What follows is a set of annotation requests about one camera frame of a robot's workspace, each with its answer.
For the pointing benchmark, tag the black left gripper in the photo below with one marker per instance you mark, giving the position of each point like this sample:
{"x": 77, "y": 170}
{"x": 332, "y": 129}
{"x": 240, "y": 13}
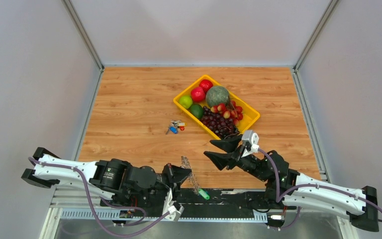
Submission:
{"x": 175, "y": 176}

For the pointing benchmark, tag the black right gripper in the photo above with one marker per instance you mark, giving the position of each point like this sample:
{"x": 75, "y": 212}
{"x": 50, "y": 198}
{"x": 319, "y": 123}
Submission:
{"x": 228, "y": 160}

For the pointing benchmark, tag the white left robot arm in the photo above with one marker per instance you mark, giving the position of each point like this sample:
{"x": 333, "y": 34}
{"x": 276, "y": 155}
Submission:
{"x": 117, "y": 181}

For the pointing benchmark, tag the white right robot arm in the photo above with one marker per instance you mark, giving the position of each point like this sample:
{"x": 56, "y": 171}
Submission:
{"x": 285, "y": 187}

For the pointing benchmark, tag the purple grape bunch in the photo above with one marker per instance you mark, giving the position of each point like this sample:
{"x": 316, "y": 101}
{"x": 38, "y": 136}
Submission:
{"x": 221, "y": 129}

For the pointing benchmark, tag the dark green avocado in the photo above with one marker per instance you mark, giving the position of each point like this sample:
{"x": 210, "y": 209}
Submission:
{"x": 197, "y": 111}

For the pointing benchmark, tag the key bunch with coloured tags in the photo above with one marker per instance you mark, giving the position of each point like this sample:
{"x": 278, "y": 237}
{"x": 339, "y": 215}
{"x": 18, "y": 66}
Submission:
{"x": 176, "y": 126}

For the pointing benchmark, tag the netted green melon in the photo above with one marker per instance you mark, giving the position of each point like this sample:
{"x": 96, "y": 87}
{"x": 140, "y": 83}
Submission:
{"x": 216, "y": 95}

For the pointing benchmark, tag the light green apple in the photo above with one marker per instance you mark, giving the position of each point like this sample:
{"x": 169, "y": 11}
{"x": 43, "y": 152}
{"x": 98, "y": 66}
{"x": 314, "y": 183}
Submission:
{"x": 185, "y": 101}

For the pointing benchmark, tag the red apple front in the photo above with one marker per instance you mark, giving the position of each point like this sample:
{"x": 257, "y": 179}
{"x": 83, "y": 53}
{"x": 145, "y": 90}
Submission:
{"x": 198, "y": 94}

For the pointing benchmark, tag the red apple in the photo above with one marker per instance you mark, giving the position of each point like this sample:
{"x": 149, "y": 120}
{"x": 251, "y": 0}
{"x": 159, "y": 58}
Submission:
{"x": 206, "y": 85}
{"x": 198, "y": 94}

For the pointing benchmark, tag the red apple back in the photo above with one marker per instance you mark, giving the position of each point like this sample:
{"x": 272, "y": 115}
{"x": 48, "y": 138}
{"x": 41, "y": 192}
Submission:
{"x": 206, "y": 85}

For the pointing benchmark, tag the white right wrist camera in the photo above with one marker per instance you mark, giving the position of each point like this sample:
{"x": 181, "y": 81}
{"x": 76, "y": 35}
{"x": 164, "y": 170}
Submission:
{"x": 250, "y": 141}

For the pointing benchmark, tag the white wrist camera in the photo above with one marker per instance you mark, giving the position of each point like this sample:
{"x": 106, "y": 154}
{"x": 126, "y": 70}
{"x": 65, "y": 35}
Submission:
{"x": 250, "y": 141}
{"x": 171, "y": 209}

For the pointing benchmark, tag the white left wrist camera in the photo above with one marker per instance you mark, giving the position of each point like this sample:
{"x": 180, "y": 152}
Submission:
{"x": 171, "y": 209}

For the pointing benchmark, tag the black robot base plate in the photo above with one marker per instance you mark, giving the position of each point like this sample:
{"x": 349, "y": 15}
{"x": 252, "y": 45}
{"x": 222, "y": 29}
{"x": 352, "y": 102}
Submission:
{"x": 222, "y": 202}

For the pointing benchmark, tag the right aluminium frame post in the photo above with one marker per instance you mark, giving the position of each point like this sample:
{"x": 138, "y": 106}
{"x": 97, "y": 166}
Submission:
{"x": 316, "y": 33}

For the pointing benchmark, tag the aluminium frame post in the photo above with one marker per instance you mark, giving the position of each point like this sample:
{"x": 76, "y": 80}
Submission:
{"x": 316, "y": 33}
{"x": 72, "y": 12}

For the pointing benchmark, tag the white slotted cable duct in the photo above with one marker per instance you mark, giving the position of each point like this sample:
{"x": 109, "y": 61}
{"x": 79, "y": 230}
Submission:
{"x": 119, "y": 215}

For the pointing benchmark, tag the left aluminium frame post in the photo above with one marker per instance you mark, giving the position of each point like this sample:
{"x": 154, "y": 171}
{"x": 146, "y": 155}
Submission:
{"x": 72, "y": 12}

